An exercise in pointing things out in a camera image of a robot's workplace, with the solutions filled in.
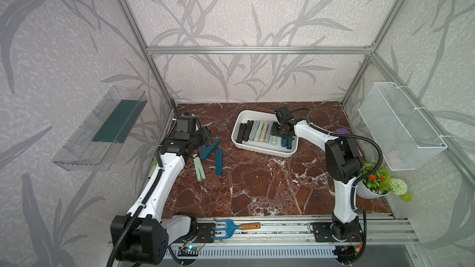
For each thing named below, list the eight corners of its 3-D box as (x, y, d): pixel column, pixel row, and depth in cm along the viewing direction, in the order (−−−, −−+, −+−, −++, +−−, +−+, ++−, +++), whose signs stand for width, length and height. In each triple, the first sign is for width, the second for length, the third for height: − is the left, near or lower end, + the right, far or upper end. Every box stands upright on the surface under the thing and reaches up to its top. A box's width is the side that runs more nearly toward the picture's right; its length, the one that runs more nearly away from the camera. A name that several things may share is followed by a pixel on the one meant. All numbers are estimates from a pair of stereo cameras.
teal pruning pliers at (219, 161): (215, 175, 92) (214, 173, 90) (216, 151, 101) (216, 148, 99) (222, 175, 92) (221, 173, 90) (222, 150, 101) (222, 148, 99)
